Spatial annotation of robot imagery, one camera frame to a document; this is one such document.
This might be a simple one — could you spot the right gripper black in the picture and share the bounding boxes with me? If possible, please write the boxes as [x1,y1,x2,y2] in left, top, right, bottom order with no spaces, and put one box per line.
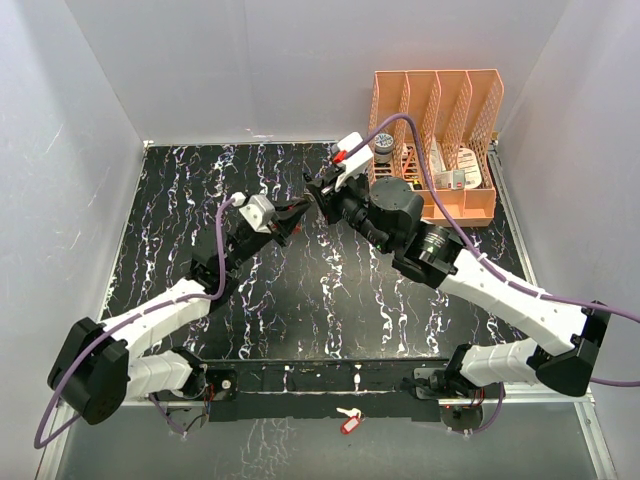
[308,167,394,256]

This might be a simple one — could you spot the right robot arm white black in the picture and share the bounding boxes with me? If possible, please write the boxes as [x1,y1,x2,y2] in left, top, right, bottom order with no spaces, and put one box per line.
[305,170,610,397]

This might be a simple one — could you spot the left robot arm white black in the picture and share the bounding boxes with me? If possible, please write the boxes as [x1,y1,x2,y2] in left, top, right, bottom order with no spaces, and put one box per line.
[47,193,310,425]

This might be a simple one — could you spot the small jar with lid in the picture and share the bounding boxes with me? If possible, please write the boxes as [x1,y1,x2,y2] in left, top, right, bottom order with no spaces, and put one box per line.
[374,133,395,165]

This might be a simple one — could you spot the white labelled packet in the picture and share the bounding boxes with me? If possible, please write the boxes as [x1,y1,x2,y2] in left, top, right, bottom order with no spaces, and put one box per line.
[430,143,483,190]

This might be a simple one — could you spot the orange file organizer rack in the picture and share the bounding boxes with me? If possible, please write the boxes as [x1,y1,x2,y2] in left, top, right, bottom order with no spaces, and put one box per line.
[369,69,504,227]

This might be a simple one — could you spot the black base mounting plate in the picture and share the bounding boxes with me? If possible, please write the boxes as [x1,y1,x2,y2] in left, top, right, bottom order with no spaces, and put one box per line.
[200,358,500,422]

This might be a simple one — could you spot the red tag with key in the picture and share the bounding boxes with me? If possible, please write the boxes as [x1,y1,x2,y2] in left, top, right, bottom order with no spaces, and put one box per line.
[336,407,363,435]

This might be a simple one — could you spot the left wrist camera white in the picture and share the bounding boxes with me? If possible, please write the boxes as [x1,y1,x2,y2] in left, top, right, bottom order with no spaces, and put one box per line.
[231,192,275,234]

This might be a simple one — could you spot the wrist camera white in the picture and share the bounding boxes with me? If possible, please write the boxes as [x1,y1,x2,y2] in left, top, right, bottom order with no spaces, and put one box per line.
[231,192,275,234]
[334,132,374,192]

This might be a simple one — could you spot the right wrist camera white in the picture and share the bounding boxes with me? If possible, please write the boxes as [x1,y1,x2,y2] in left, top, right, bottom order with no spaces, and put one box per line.
[334,132,374,192]

